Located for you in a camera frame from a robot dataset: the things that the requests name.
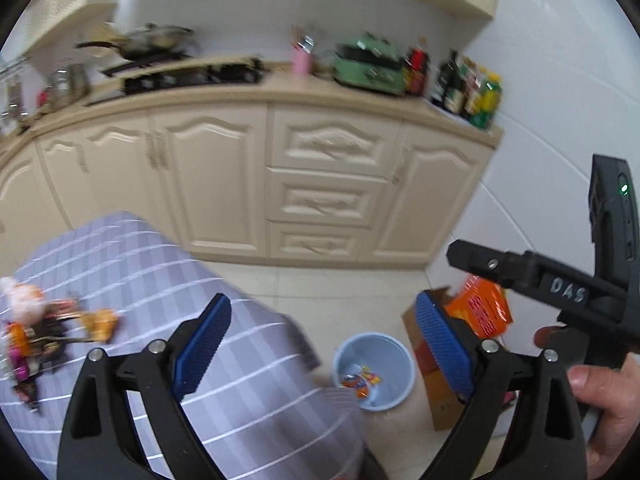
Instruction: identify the table with purple checked cloth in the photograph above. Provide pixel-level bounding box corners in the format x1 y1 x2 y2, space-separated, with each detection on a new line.
0 212 368 480

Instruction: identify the orange snack wrapper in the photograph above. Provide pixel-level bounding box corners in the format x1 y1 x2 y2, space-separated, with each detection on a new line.
341 366 382 401

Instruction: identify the red label sauce bottle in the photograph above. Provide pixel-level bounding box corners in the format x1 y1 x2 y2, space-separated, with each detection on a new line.
404 46 432 97

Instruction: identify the pink utensil holder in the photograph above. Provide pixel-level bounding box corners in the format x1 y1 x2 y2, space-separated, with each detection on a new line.
290 25 321 77

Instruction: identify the pile of snack wrappers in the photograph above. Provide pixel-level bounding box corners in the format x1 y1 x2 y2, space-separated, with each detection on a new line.
0 275 121 413

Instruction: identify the black gas stove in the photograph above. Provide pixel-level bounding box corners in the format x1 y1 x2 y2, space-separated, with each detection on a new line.
85 57 266 106

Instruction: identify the brown cardboard box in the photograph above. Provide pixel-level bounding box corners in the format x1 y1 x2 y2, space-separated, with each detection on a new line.
402 286 506 432

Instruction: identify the yellow green plastic bottle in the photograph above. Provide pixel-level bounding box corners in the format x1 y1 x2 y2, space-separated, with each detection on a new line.
470 72 502 128

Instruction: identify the person's right hand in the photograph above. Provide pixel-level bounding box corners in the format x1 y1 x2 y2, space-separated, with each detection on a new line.
533 326 640 467

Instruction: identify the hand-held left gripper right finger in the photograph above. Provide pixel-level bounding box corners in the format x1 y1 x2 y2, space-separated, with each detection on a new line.
415 291 588 480

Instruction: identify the brown glass bottle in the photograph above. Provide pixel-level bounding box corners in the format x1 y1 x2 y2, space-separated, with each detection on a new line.
465 57 488 118

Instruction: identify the large orange snack bag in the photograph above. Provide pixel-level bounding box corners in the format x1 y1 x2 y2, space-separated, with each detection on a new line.
445 276 514 339

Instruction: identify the cream cabinet drawer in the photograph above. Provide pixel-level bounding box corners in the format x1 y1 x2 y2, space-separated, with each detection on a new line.
267 221 373 261
272 105 401 176
266 167 390 226

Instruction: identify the green electric cooking pot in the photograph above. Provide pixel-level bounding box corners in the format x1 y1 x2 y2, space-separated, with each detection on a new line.
331 32 408 95

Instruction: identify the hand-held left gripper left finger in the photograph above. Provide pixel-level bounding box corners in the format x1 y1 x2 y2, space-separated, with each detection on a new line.
56 292 233 480

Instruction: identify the cream kitchen base cabinet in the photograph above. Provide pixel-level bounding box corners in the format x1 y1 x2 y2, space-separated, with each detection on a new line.
0 62 505 268

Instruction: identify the light blue plastic bin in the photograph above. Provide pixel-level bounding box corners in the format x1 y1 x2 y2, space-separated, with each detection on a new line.
333 332 417 412

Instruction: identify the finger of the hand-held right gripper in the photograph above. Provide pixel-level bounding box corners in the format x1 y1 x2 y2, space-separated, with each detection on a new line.
446 239 543 302

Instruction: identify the steel frying pan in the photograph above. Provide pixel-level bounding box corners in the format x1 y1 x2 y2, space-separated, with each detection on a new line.
75 24 198 61

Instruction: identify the steel canister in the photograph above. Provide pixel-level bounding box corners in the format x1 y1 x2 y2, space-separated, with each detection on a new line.
47 62 91 108

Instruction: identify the dark glass bottle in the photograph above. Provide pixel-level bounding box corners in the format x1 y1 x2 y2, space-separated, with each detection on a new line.
432 51 468 113

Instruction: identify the metal wall rack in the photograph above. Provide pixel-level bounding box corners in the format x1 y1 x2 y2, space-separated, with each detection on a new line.
0 55 28 128

